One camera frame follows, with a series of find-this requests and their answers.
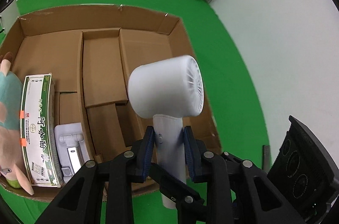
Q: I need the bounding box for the white mug black handle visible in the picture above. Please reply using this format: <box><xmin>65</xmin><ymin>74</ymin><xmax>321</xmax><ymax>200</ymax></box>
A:
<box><xmin>1</xmin><ymin>0</ymin><xmax>20</xmax><ymax>34</ymax></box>

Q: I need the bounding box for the green white long box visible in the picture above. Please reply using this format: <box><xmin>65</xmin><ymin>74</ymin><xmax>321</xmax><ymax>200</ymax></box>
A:
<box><xmin>20</xmin><ymin>73</ymin><xmax>64</xmax><ymax>188</ymax></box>

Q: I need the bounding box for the narrow cardboard tray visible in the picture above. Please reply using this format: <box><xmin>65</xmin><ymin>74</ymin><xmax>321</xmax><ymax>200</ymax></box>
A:
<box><xmin>78</xmin><ymin>28</ymin><xmax>152</xmax><ymax>162</ymax></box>

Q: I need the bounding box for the large cardboard box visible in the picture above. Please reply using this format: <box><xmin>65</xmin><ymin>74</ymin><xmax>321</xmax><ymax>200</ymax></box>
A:
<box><xmin>0</xmin><ymin>3</ymin><xmax>222</xmax><ymax>203</ymax></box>

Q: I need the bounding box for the white phone stand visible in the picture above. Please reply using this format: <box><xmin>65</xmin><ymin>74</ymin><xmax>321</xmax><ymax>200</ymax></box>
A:
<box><xmin>54</xmin><ymin>123</ymin><xmax>90</xmax><ymax>183</ymax></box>

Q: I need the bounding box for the pink pig plush toy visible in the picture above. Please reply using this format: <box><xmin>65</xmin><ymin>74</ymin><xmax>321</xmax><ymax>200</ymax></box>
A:
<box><xmin>1</xmin><ymin>52</ymin><xmax>34</xmax><ymax>195</ymax></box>

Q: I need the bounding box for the white handheld fan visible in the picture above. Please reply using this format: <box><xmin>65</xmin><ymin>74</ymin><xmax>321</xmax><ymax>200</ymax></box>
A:
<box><xmin>127</xmin><ymin>55</ymin><xmax>205</xmax><ymax>210</ymax></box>

